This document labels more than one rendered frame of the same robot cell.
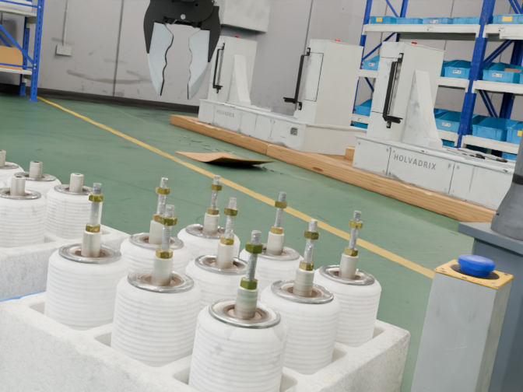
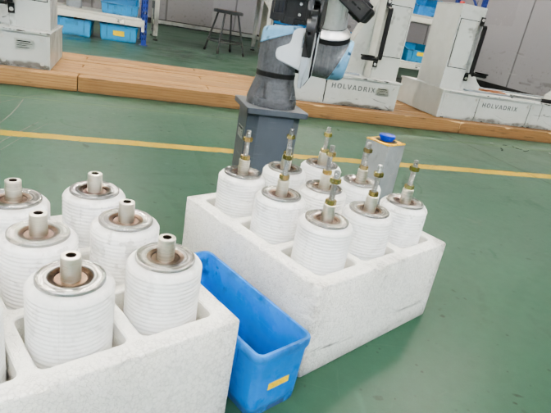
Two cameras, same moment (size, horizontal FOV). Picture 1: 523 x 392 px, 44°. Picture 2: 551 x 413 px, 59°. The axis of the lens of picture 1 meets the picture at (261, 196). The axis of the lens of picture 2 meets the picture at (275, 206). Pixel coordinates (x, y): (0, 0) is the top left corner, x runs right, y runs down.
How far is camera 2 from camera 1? 1.19 m
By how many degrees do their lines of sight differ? 75
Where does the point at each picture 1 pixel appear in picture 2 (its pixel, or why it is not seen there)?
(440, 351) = (385, 179)
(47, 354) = (358, 287)
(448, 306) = (391, 159)
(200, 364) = (412, 233)
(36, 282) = not seen: hidden behind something
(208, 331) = (420, 216)
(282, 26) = not seen: outside the picture
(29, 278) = not seen: hidden behind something
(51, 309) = (337, 265)
